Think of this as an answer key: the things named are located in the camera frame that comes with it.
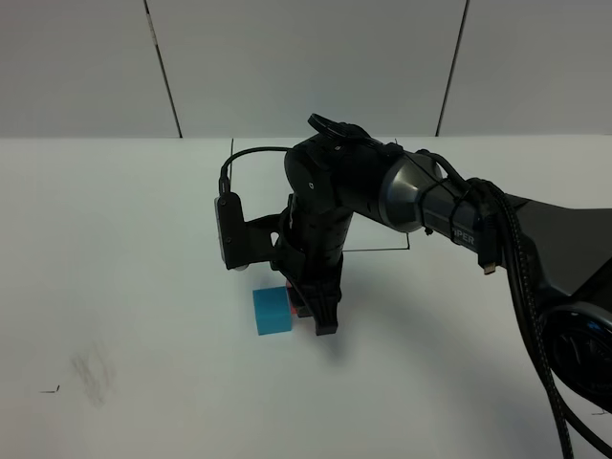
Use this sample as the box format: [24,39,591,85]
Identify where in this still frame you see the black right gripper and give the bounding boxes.
[271,193,353,336]

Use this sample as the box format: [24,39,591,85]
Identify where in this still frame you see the blue cube block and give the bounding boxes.
[252,287,293,336]

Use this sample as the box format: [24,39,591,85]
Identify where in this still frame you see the red cube block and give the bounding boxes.
[285,281,301,316]

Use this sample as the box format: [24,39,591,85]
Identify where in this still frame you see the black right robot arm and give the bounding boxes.
[278,115,611,409]

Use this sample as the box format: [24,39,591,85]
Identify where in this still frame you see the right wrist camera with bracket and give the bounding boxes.
[215,192,288,270]

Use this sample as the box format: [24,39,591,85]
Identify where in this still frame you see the black right camera cable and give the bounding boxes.
[217,145,290,197]

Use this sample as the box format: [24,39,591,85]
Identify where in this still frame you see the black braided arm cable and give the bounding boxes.
[414,147,612,459]

